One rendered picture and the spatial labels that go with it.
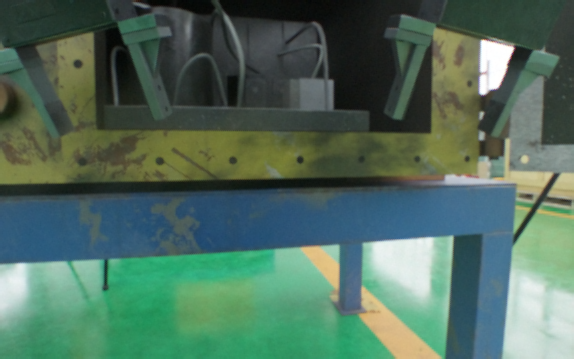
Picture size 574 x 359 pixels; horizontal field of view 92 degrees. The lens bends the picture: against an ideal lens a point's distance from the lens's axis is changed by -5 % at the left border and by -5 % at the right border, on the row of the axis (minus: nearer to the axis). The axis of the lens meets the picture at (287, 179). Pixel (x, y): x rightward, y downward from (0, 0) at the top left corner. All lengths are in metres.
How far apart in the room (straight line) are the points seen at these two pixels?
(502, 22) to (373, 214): 0.32
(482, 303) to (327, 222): 0.38
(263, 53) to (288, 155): 0.38
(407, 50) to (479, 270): 0.49
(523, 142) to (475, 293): 0.32
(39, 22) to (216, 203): 0.30
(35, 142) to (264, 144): 0.31
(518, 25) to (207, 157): 0.39
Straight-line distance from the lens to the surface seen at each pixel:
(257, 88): 0.71
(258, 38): 0.78
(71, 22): 0.37
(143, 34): 0.35
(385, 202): 0.54
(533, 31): 0.41
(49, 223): 0.54
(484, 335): 0.78
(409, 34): 0.35
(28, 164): 0.51
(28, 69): 0.43
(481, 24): 0.38
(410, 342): 1.30
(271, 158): 0.44
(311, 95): 0.60
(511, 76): 0.44
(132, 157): 0.45
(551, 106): 0.60
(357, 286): 1.39
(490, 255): 0.72
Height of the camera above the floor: 0.69
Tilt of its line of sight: 5 degrees down
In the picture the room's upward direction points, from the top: straight up
